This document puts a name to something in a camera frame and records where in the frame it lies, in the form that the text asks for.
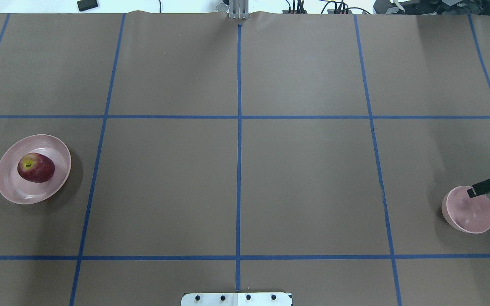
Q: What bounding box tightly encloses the pink bowl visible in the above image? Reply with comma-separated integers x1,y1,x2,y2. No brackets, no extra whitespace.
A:
441,186,490,234

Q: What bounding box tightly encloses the red apple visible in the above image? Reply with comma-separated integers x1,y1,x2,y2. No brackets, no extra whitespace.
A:
17,152,56,183

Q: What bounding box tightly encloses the pink plate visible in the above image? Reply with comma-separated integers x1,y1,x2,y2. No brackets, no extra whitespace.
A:
0,134,71,204

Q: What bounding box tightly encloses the white central post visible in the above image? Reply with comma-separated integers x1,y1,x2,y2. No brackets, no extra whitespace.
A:
180,292,293,306

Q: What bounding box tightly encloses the aluminium frame post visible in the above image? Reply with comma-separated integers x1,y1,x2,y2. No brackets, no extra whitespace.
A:
224,0,250,20

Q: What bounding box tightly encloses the small black square device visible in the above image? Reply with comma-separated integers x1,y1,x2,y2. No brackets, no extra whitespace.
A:
77,0,99,12

